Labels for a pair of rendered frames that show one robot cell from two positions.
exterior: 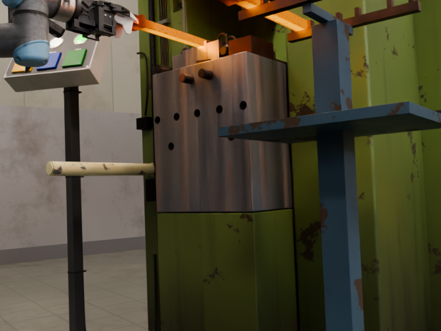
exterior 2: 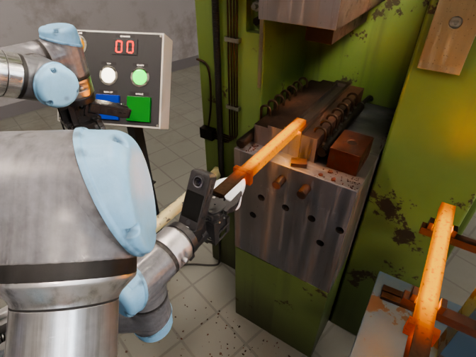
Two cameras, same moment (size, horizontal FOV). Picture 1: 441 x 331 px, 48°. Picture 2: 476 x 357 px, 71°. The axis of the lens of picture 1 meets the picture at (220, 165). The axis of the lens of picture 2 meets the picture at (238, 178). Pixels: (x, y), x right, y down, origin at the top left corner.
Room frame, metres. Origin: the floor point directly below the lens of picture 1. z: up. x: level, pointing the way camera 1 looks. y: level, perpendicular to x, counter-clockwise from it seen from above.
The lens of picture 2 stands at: (0.73, 0.28, 1.46)
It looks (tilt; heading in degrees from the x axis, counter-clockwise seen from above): 38 degrees down; 354
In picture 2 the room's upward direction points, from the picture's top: straight up
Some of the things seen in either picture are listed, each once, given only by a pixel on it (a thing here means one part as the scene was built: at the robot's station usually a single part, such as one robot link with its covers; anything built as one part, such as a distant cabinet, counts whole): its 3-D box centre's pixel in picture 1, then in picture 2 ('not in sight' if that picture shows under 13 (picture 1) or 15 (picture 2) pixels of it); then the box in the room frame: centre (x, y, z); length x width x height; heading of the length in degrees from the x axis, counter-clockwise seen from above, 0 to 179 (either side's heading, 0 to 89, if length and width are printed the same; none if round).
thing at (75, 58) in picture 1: (75, 59); (139, 109); (1.69, 0.49, 1.01); 0.07 x 0.05 x 0.07; 76
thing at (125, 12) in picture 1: (114, 10); (226, 202); (1.25, 0.26, 1.00); 0.09 x 0.05 x 0.02; 138
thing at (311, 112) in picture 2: not in sight; (321, 104); (1.70, -0.08, 0.99); 0.42 x 0.05 x 0.01; 141
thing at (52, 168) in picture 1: (106, 169); (183, 200); (1.70, 0.39, 0.62); 0.44 x 0.05 x 0.05; 141
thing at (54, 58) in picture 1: (49, 62); (108, 107); (1.72, 0.59, 1.01); 0.07 x 0.05 x 0.07; 76
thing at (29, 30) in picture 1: (23, 40); (141, 311); (1.09, 0.43, 0.89); 0.11 x 0.08 x 0.11; 87
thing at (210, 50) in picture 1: (234, 67); (312, 112); (1.71, -0.06, 0.96); 0.42 x 0.20 x 0.09; 141
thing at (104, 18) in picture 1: (89, 16); (200, 224); (1.21, 0.31, 0.98); 0.12 x 0.08 x 0.09; 141
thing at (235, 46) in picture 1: (251, 52); (350, 151); (1.49, -0.11, 0.95); 0.12 x 0.09 x 0.07; 141
